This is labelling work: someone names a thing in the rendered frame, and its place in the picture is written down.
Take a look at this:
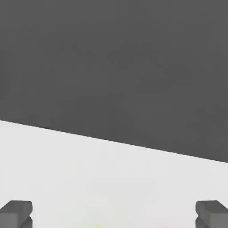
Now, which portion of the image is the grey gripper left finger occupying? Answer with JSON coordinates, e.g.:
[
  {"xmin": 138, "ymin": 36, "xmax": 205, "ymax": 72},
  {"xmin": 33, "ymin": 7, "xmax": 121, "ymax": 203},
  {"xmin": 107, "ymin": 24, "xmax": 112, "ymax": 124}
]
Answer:
[{"xmin": 0, "ymin": 200, "xmax": 33, "ymax": 228}]

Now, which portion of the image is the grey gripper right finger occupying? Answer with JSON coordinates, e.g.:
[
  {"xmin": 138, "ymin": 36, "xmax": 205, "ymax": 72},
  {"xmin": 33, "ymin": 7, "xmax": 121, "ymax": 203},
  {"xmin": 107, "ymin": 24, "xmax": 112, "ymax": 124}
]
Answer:
[{"xmin": 195, "ymin": 200, "xmax": 228, "ymax": 228}]

